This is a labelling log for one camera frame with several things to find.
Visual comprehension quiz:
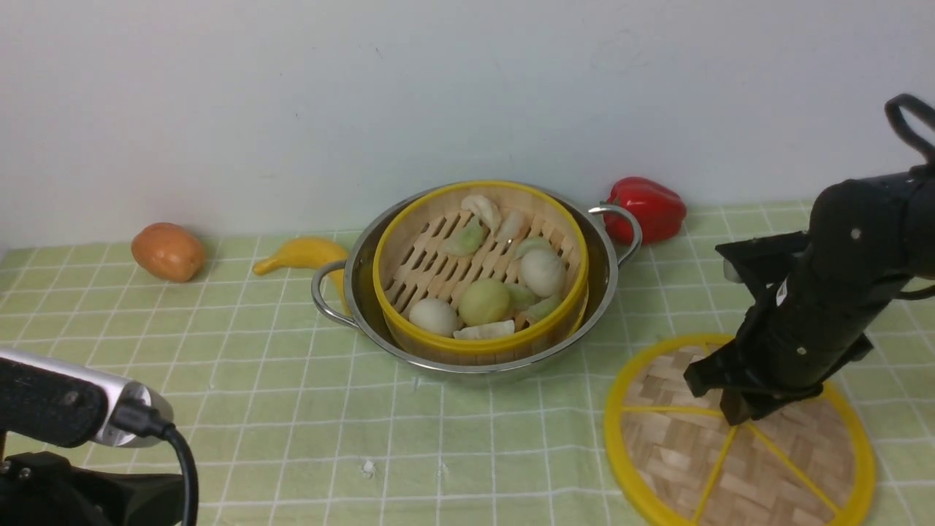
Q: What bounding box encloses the bamboo steamer basket yellow rim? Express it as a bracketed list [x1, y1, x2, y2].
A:
[372, 180, 589, 365]

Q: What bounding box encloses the white dumpling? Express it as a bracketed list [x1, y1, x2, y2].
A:
[453, 319, 515, 340]
[495, 210, 527, 243]
[460, 194, 503, 235]

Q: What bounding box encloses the white round bun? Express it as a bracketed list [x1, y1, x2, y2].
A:
[519, 248, 565, 297]
[408, 297, 462, 338]

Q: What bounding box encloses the woven bamboo steamer lid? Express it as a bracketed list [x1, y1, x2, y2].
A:
[603, 334, 877, 525]

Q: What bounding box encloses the stainless steel two-handled pot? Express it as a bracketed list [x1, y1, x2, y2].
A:
[311, 186, 641, 378]

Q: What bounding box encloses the orange brown potato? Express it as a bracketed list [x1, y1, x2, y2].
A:
[131, 222, 207, 283]

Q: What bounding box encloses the black camera cable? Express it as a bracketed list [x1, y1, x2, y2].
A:
[110, 398, 200, 526]

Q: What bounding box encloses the white dumpling front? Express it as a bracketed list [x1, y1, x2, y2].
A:
[453, 319, 515, 340]

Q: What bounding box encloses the green dumpling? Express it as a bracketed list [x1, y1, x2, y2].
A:
[505, 283, 540, 312]
[438, 216, 486, 257]
[523, 295, 563, 325]

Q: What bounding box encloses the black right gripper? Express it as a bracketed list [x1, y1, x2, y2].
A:
[684, 231, 874, 426]

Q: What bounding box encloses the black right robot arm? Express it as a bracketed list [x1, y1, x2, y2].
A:
[684, 169, 934, 425]

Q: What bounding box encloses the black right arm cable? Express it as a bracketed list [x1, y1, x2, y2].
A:
[884, 94, 935, 302]

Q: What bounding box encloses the green dumpling lower middle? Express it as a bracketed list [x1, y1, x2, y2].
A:
[505, 283, 540, 312]

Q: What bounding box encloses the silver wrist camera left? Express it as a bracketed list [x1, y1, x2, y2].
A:
[1, 348, 175, 449]

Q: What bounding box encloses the yellow banana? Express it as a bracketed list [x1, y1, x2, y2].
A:
[253, 236, 348, 276]

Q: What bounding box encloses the green checkered tablecloth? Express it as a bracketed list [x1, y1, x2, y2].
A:
[2, 202, 933, 525]

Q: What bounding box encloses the red bell pepper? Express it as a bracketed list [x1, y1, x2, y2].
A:
[602, 176, 687, 244]

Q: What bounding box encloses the white dumpling upper middle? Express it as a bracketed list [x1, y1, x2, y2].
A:
[495, 210, 527, 243]

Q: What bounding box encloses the green dumpling right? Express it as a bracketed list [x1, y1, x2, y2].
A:
[523, 295, 563, 325]

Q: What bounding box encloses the white dumpling top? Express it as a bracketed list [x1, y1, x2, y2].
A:
[460, 194, 503, 235]

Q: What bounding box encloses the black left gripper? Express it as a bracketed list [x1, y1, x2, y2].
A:
[1, 451, 185, 525]

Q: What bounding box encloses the yellow green round bun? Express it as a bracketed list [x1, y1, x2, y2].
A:
[457, 278, 511, 327]

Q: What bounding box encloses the green dumpling left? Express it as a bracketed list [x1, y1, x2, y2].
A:
[438, 216, 486, 257]

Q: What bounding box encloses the white round bun upper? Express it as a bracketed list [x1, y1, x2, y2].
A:
[519, 248, 565, 297]

